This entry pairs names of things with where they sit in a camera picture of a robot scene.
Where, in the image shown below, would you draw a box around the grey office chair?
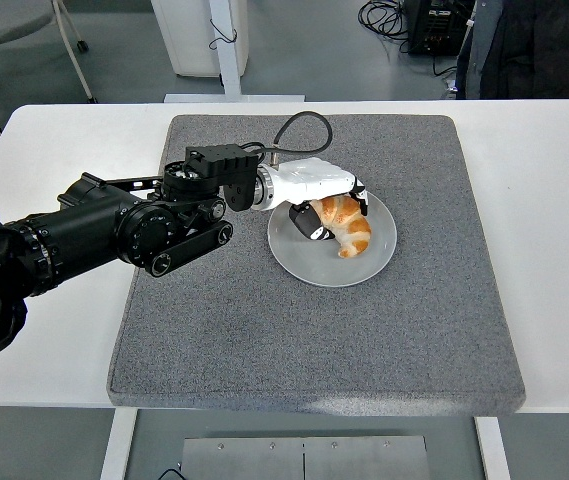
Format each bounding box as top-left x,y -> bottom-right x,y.
0,0 -> 100,104

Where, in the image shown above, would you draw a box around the white table leg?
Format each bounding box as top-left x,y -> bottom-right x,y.
473,415 -> 512,480
99,407 -> 138,480

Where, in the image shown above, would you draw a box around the croissant bread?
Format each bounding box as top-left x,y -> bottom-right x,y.
312,194 -> 373,260

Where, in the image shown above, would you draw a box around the black floor cables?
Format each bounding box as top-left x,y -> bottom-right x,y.
357,0 -> 460,96

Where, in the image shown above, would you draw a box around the white post with foot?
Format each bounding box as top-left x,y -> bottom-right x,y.
163,0 -> 307,103

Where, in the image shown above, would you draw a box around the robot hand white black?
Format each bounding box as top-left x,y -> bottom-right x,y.
269,157 -> 371,242

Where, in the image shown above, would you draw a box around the white cabinet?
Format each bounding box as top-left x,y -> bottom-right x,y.
151,0 -> 250,79

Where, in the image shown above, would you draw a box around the grey felt mat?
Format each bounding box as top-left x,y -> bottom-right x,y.
107,114 -> 527,419

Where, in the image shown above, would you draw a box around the black cable on post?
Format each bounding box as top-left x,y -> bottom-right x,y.
208,18 -> 239,51

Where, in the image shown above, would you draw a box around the black electronics box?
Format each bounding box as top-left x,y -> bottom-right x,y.
402,0 -> 478,57

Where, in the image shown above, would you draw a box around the grey round plate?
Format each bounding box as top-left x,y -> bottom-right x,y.
267,181 -> 399,288

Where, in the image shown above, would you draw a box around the grey metal plate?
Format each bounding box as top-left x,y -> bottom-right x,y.
179,435 -> 433,480

